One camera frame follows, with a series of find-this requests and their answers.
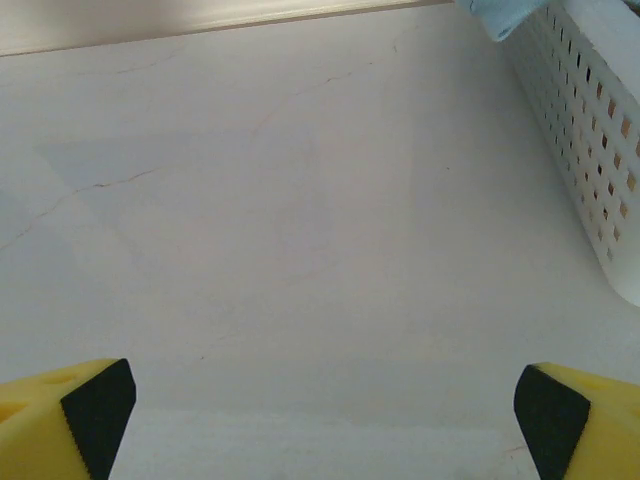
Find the light blue t-shirt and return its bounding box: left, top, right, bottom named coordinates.
left=454, top=0, right=551, bottom=43

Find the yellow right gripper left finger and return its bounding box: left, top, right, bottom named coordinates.
left=0, top=358, right=137, bottom=480

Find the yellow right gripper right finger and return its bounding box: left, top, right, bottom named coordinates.
left=513, top=363, right=640, bottom=480

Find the white perforated plastic basket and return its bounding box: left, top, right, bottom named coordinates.
left=502, top=0, right=640, bottom=307

